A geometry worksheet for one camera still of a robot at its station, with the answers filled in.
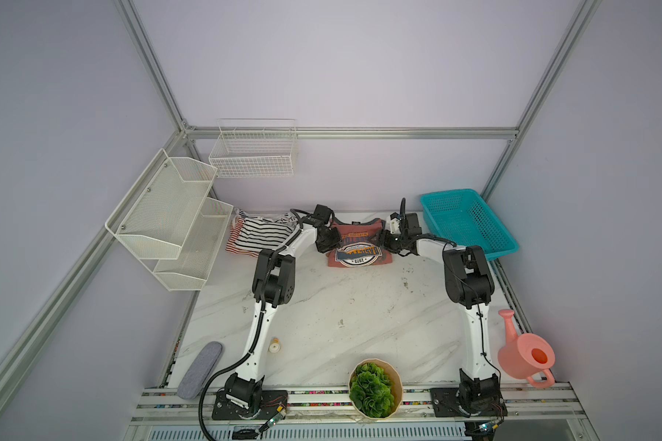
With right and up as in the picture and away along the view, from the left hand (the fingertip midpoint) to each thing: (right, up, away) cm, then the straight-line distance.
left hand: (339, 247), depth 108 cm
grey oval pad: (-40, -34, -31) cm, 61 cm away
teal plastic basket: (+55, +13, +11) cm, 58 cm away
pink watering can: (+50, -28, -36) cm, 68 cm away
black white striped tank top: (-31, +5, -4) cm, 32 cm away
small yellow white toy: (-19, -29, -26) cm, 44 cm away
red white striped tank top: (-41, +7, -2) cm, 41 cm away
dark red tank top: (+7, 0, -1) cm, 7 cm away
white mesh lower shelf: (-48, -1, -15) cm, 51 cm away
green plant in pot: (+9, -33, -42) cm, 54 cm away
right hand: (+12, +2, -1) cm, 12 cm away
